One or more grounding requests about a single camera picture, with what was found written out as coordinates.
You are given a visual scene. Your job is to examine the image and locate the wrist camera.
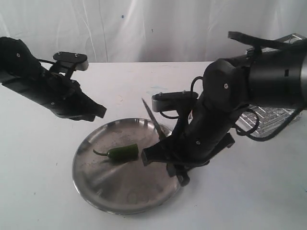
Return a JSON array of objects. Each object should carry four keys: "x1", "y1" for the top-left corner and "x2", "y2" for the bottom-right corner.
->
[
  {"x1": 53, "y1": 51, "x2": 89, "y2": 71},
  {"x1": 152, "y1": 91, "x2": 199, "y2": 112}
]

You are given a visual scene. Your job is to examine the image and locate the green chili pepper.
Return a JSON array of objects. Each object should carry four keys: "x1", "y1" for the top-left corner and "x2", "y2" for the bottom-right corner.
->
[{"x1": 93, "y1": 144, "x2": 139, "y2": 162}]

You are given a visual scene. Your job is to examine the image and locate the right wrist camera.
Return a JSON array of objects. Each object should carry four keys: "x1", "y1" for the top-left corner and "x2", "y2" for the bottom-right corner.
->
[{"x1": 152, "y1": 91, "x2": 199, "y2": 112}]

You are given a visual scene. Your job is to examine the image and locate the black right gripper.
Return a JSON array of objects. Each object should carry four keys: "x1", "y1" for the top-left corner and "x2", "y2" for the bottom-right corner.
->
[{"x1": 141, "y1": 95, "x2": 236, "y2": 187}]

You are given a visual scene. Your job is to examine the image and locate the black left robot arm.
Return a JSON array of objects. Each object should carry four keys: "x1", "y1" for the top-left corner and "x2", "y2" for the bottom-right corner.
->
[{"x1": 0, "y1": 36, "x2": 106, "y2": 122}]

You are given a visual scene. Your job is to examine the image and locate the black handled knife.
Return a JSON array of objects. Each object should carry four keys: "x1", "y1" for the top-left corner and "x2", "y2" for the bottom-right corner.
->
[{"x1": 142, "y1": 98, "x2": 166, "y2": 140}]

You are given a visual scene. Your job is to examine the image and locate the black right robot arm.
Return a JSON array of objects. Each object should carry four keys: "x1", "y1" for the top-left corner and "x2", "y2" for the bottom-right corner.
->
[{"x1": 141, "y1": 45, "x2": 307, "y2": 186}]

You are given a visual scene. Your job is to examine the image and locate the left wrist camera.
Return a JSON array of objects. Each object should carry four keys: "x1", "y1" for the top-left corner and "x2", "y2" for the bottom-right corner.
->
[{"x1": 53, "y1": 51, "x2": 89, "y2": 71}]

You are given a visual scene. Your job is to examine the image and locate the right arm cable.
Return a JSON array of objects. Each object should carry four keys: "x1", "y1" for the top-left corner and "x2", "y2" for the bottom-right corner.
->
[{"x1": 190, "y1": 30, "x2": 307, "y2": 142}]

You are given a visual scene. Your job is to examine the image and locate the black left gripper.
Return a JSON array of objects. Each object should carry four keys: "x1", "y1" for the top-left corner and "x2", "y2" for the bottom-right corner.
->
[{"x1": 24, "y1": 69, "x2": 107, "y2": 121}]

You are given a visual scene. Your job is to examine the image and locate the round steel plate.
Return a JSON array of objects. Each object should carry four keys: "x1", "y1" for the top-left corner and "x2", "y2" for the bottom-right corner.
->
[{"x1": 72, "y1": 118, "x2": 180, "y2": 215}]

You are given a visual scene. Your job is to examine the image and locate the chrome wire utensil holder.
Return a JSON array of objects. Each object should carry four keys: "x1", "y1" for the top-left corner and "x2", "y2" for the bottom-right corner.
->
[{"x1": 237, "y1": 33, "x2": 306, "y2": 138}]

